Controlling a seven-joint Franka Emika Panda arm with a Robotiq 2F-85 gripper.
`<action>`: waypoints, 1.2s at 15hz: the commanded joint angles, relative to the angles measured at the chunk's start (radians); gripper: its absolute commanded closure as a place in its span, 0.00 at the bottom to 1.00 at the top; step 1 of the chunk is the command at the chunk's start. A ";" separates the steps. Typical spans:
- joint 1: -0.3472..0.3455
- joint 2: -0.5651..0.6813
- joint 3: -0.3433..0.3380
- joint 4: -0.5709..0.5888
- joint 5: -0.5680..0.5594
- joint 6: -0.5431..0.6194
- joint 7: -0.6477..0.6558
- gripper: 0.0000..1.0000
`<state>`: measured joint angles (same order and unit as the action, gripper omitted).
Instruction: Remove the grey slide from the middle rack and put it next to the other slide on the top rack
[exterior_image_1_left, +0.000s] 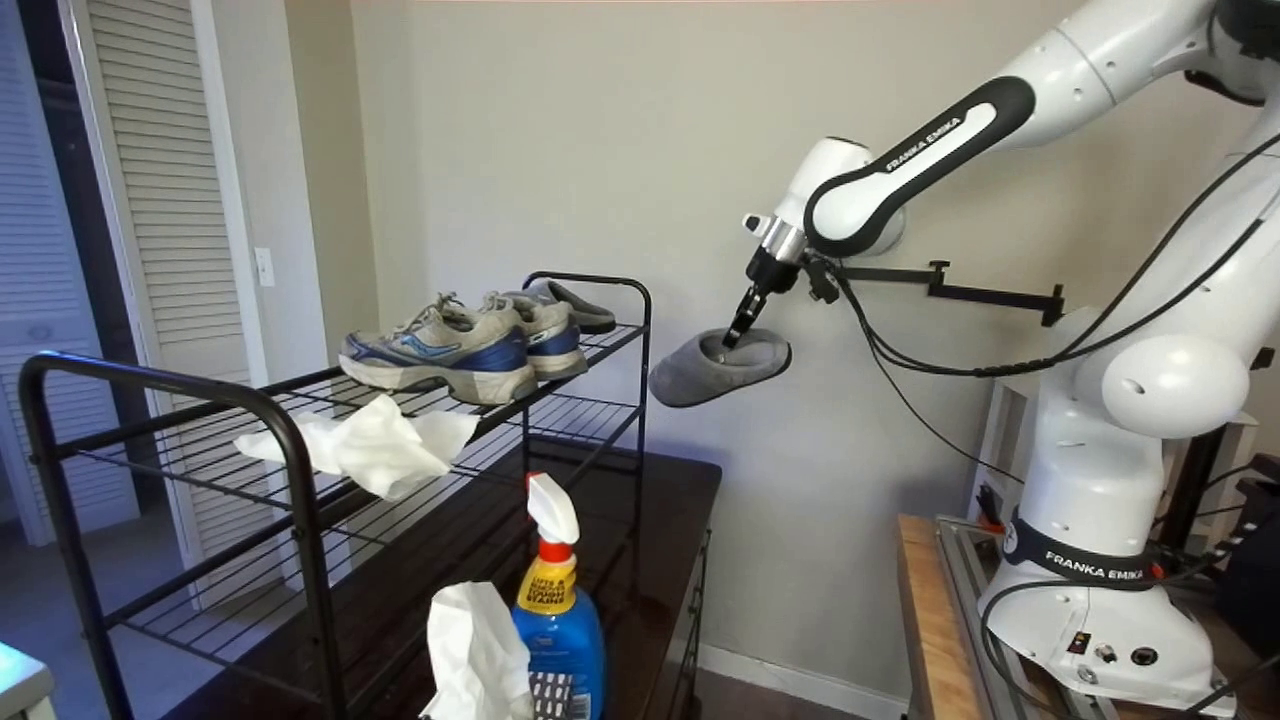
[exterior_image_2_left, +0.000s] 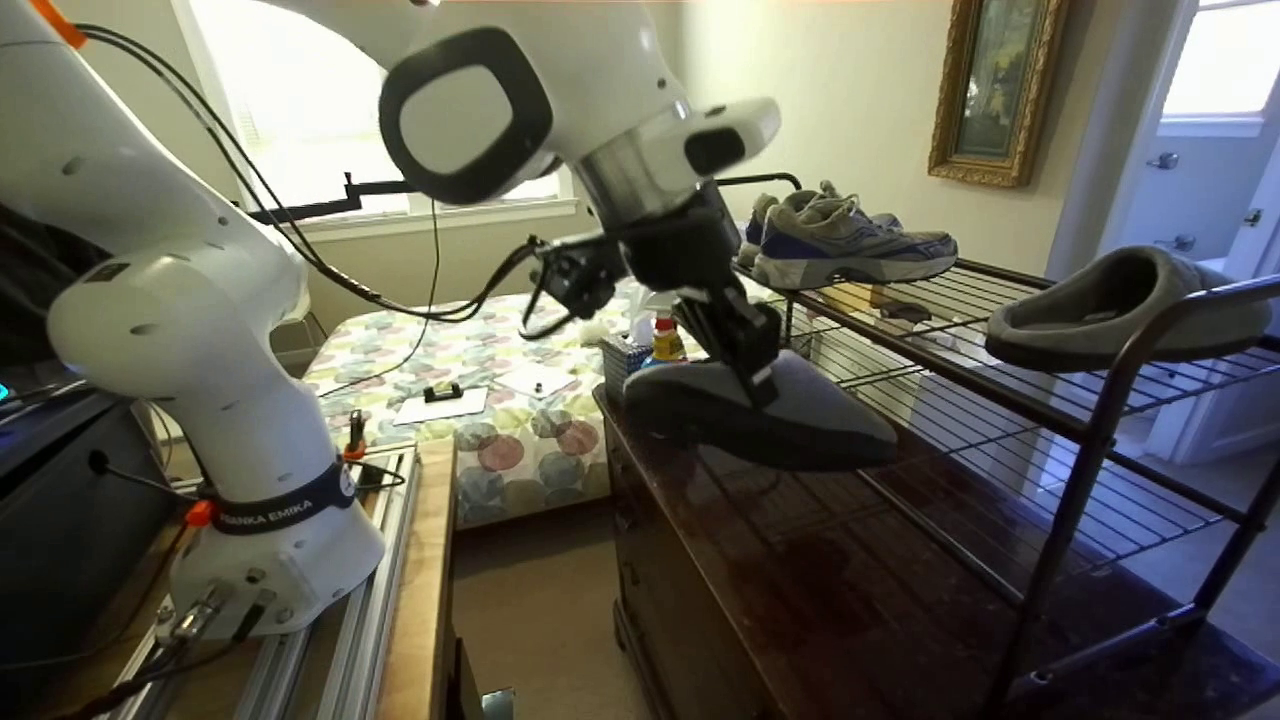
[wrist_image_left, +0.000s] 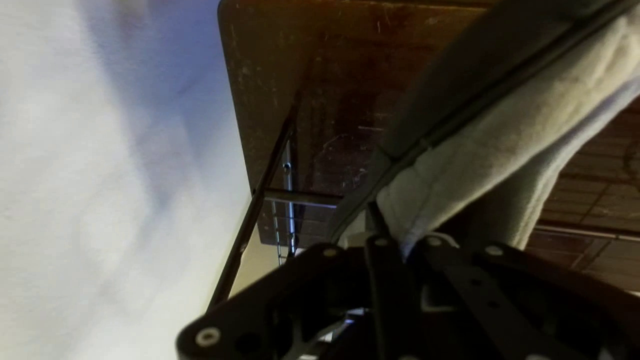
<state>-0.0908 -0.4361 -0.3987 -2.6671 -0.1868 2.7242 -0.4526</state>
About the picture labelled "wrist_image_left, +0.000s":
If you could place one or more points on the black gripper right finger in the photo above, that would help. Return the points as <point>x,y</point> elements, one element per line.
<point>521,307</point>

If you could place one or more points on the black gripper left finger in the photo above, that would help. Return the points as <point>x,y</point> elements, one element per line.
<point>320,301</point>

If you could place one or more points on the grey slipper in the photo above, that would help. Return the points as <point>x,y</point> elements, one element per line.
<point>507,132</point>

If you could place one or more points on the dark wooden dresser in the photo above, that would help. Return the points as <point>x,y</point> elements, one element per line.
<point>320,80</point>

